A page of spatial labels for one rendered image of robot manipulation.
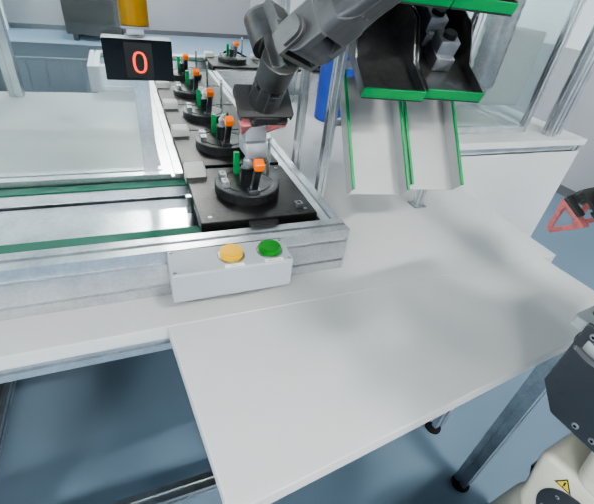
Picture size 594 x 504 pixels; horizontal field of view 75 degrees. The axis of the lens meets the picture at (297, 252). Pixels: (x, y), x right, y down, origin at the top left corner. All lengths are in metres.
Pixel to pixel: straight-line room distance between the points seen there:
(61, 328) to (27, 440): 0.99
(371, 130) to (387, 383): 0.56
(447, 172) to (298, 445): 0.71
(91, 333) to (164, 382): 1.00
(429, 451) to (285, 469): 1.16
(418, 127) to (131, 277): 0.73
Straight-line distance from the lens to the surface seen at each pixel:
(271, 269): 0.68
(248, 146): 0.79
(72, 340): 0.73
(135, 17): 0.85
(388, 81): 0.88
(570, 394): 0.70
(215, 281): 0.67
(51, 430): 1.70
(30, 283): 0.74
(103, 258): 0.71
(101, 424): 1.66
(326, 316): 0.74
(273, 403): 0.61
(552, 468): 0.81
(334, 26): 0.60
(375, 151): 0.93
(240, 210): 0.80
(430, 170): 1.00
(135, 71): 0.86
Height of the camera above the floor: 1.37
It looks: 36 degrees down
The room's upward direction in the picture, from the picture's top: 8 degrees clockwise
